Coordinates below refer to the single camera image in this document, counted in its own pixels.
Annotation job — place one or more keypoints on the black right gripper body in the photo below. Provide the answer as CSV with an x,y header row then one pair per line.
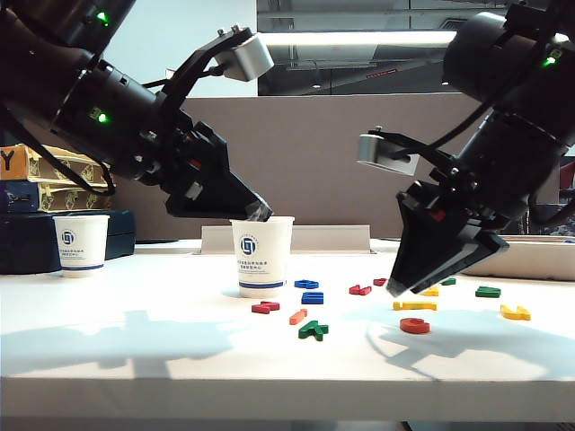
x,y
449,197

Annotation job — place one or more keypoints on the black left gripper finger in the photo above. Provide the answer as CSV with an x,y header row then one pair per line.
x,y
233,195
202,211

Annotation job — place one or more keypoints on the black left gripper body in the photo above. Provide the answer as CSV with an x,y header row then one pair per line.
x,y
184,157

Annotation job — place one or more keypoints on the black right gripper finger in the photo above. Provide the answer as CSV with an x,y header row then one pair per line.
x,y
471,251
422,251

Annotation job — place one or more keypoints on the white paper cup blue logo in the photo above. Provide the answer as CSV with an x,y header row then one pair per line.
x,y
262,260
82,251

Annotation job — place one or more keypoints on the orange letter C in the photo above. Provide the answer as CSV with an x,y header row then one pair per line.
x,y
414,326

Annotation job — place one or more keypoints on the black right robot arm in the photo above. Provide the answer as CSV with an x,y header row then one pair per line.
x,y
516,148

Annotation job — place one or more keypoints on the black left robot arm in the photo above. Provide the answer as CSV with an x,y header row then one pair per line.
x,y
67,90

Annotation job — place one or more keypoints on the green curved letter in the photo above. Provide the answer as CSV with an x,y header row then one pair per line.
x,y
449,282

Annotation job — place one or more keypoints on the small yellow letter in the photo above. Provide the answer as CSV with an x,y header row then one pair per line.
x,y
432,292

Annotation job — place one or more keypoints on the green blocky letter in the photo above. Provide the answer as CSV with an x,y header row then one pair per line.
x,y
488,292

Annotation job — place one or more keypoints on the flat red letter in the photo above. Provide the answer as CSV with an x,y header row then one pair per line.
x,y
380,282

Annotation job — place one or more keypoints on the long yellow letter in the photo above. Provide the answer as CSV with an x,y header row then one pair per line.
x,y
413,306

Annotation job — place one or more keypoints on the small red letter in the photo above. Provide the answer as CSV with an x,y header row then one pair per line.
x,y
360,290

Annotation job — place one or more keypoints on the yellow hooked letter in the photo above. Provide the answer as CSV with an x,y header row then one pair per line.
x,y
513,313

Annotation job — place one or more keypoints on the blue rounded letter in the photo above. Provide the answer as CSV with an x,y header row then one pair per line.
x,y
306,284

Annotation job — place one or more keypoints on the red letter N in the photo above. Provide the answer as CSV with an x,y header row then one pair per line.
x,y
265,307

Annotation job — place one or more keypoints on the blue letter E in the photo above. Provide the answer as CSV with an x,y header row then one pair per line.
x,y
312,298

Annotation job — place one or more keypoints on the green letter K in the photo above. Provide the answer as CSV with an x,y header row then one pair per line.
x,y
313,331

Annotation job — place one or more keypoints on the orange letter I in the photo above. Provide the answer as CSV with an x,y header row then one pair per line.
x,y
298,317

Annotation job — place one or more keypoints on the yellow box with letter Y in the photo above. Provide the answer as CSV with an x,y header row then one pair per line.
x,y
13,161

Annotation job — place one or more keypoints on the beige paper pulp tray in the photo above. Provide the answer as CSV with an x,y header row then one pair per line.
x,y
539,265

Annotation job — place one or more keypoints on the brown desk divider panel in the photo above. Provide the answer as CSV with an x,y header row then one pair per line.
x,y
314,157

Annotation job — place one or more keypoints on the red ceiling sign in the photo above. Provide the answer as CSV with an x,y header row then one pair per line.
x,y
382,74

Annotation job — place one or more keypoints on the black carrying case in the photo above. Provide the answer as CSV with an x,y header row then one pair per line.
x,y
27,247

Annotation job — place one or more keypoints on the long ceiling light strip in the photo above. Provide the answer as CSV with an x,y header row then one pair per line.
x,y
359,37

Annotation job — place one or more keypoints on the black right camera bracket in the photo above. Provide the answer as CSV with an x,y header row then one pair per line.
x,y
431,155

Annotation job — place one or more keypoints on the black camera bracket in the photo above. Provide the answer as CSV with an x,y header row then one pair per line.
x,y
188,76
431,155

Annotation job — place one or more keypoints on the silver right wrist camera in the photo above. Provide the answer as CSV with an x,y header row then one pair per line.
x,y
382,155

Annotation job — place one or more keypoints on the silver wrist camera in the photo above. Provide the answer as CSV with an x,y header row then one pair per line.
x,y
382,155
249,56

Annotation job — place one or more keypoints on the black left camera bracket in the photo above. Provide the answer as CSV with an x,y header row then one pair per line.
x,y
188,76

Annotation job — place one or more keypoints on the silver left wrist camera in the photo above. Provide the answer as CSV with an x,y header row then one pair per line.
x,y
249,56

